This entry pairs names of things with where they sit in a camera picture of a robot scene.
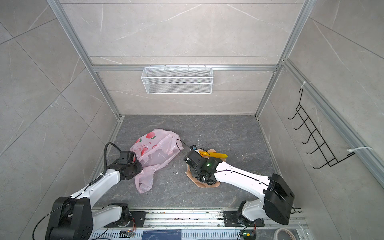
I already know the white tape roll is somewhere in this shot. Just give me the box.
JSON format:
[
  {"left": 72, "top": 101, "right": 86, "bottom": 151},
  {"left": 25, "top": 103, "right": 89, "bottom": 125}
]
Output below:
[{"left": 274, "top": 228, "right": 297, "bottom": 240}]

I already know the yellow fake banana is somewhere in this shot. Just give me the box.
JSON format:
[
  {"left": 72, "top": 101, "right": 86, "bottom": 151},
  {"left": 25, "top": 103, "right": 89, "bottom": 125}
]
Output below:
[{"left": 199, "top": 150, "right": 228, "bottom": 159}]

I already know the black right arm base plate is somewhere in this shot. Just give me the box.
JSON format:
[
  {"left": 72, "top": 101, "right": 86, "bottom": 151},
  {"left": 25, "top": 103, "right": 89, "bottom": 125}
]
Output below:
[{"left": 223, "top": 211, "right": 265, "bottom": 227}]

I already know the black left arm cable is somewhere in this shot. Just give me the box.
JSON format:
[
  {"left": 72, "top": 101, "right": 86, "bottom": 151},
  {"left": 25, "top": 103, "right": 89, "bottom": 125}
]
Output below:
[{"left": 88, "top": 142, "right": 122, "bottom": 187}]

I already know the white wire mesh basket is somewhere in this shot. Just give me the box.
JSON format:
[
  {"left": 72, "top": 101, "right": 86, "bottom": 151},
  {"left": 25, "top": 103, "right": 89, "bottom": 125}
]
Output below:
[{"left": 141, "top": 67, "right": 214, "bottom": 95}]

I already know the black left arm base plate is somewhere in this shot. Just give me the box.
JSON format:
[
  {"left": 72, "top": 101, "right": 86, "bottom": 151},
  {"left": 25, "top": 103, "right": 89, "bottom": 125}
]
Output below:
[{"left": 118, "top": 211, "right": 146, "bottom": 228}]

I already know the black wire hook rack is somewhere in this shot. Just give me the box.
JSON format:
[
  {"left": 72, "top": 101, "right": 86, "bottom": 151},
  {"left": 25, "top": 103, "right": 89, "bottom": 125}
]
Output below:
[{"left": 288, "top": 89, "right": 355, "bottom": 170}]

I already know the blue label plate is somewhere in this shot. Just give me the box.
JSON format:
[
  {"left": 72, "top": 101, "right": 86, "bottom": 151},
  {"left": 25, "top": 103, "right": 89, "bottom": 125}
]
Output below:
[{"left": 141, "top": 230, "right": 182, "bottom": 240}]

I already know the pink plastic bag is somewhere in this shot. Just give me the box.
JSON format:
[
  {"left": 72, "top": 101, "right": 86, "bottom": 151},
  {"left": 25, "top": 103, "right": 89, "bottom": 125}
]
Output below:
[{"left": 130, "top": 129, "right": 183, "bottom": 194}]

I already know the pink scalloped plate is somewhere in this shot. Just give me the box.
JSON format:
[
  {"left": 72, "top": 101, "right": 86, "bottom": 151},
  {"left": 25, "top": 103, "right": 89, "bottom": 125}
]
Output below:
[{"left": 184, "top": 149, "right": 228, "bottom": 188}]

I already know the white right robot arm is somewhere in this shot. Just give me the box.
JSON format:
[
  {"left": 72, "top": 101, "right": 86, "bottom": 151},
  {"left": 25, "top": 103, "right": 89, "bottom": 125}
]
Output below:
[{"left": 184, "top": 146, "right": 296, "bottom": 226}]

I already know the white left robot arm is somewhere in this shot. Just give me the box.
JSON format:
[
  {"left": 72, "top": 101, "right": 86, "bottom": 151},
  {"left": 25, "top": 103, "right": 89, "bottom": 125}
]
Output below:
[{"left": 45, "top": 151, "right": 143, "bottom": 240}]

